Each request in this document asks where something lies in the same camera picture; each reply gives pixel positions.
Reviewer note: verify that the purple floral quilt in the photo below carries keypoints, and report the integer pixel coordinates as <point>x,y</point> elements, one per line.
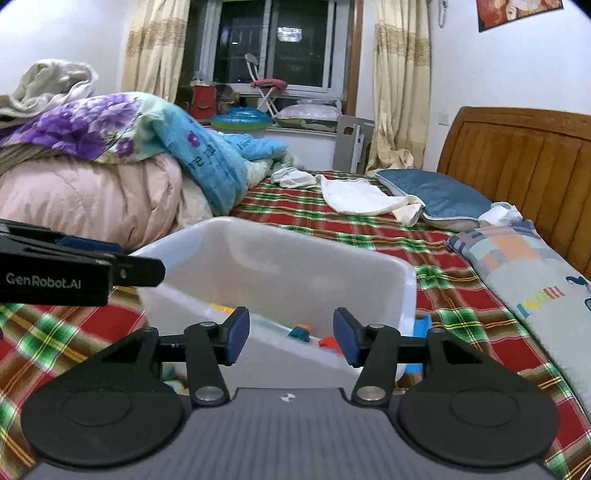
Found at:
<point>83,122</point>

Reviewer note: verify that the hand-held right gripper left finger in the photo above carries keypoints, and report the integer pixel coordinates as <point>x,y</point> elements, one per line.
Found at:
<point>238,332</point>

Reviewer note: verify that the wall poster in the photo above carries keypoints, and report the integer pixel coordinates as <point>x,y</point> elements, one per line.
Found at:
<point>517,14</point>

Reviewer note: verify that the white teal toy block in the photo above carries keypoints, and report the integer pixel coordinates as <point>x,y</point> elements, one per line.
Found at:
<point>174,384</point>

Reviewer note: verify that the teal orange toy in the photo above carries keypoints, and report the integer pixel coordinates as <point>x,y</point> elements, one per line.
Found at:
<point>300,332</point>

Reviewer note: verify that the brown bag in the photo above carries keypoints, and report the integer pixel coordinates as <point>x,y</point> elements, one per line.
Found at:
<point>226,94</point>

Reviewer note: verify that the white wall fixture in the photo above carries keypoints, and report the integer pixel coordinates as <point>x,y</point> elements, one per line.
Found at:
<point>443,14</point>

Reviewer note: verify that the beige patterned curtain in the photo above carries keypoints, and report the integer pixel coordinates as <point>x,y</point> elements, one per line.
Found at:
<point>401,83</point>
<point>152,46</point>

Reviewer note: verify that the white wall socket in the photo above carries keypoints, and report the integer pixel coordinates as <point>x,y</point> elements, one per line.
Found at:
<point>444,117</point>

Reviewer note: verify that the pink quilt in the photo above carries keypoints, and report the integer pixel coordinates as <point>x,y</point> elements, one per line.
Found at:
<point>92,194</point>

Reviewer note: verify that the blue pillow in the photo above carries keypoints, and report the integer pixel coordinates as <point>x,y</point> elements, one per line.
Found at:
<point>434,196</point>

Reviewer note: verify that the white crumpled cloth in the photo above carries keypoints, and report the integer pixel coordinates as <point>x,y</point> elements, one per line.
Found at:
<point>501,213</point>

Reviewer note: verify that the cartoon print pillow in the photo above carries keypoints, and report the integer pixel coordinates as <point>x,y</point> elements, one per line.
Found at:
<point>531,281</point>

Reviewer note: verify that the white towel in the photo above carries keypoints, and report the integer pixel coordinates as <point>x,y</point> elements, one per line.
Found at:
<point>355,196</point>

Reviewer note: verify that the grey-green folded blanket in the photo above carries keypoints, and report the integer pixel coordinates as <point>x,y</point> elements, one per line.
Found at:
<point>18,159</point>

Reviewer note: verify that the window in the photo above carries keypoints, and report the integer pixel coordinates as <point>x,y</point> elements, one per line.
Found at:
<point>258,46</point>

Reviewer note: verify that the pink folding chair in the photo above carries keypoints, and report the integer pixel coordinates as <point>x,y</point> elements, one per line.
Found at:
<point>268,84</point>

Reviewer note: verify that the cream cloth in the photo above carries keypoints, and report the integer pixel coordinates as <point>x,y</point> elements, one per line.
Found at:
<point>408,212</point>

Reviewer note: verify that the pink white pillow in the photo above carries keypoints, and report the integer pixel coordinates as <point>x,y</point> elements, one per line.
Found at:
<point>307,113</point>

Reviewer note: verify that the yellow toy brick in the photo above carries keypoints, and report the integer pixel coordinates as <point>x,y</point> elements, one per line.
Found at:
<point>220,308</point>

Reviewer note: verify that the red toy brick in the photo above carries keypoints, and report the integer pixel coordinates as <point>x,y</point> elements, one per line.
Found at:
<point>330,344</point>

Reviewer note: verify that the grey board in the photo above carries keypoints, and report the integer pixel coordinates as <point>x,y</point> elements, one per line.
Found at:
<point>348,143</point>

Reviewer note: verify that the red bag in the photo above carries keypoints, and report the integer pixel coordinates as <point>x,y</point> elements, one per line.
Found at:
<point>203,101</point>

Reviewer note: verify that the beige crumpled cloth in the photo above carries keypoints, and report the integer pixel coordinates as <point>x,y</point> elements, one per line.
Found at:
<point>46,83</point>

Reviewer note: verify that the wooden headboard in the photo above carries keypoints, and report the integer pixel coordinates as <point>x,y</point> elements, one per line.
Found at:
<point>531,161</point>

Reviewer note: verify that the blue plastic piece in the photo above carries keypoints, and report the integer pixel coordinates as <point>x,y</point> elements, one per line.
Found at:
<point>422,328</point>

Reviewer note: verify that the small white garment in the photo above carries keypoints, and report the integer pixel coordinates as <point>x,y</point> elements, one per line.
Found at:
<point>291,177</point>

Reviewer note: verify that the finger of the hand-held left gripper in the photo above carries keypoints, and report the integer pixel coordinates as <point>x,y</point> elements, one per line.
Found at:
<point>87,244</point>
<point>138,272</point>

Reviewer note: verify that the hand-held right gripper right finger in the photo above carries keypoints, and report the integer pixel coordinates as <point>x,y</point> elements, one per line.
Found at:
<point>344,337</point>

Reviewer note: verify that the light blue quilt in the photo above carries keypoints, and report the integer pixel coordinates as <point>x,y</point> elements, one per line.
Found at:
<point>207,157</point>

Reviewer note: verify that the white plastic container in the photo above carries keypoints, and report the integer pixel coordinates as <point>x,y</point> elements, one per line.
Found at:
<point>277,267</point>

